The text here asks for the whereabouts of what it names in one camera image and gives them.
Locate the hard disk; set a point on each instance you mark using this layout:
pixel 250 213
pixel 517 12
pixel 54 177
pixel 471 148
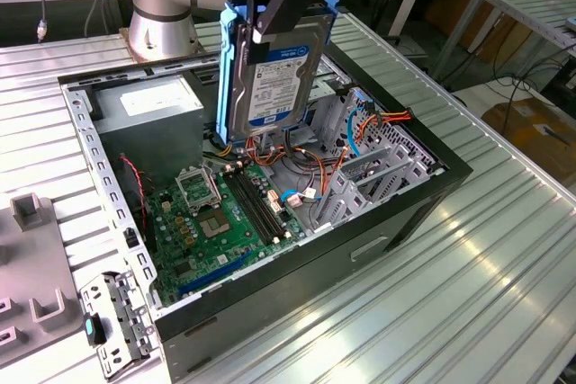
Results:
pixel 279 87

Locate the metal disk bay cage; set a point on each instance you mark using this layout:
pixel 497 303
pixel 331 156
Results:
pixel 391 139

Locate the grey optical drive cage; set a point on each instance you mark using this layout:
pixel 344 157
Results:
pixel 328 87

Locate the grey power supply unit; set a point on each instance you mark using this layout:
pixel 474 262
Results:
pixel 148 141

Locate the RAM slot white clips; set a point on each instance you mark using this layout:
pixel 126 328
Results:
pixel 263 201
pixel 252 204

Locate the CPU socket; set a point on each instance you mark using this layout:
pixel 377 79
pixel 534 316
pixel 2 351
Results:
pixel 212 225

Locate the metal slat side table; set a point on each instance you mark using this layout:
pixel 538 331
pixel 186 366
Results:
pixel 517 4

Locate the green motherboard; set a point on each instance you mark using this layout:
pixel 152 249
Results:
pixel 225 251

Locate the black case fan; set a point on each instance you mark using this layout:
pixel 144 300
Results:
pixel 130 217

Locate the brown cardboard box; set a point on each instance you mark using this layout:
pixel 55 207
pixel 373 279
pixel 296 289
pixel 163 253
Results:
pixel 526 132

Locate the blue expansion slot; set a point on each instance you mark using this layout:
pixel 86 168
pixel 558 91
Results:
pixel 215 274

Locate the black open PC case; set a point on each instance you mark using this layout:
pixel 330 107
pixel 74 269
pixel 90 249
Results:
pixel 279 285

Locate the metal expansion card retainer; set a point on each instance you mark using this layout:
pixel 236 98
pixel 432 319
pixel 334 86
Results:
pixel 121 312

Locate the grey parts rack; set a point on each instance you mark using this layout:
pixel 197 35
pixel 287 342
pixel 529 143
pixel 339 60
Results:
pixel 29 267

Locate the black teal retainer clip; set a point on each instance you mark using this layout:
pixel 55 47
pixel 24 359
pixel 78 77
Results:
pixel 92 329

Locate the small black case switch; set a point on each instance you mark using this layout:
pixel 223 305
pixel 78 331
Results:
pixel 130 238

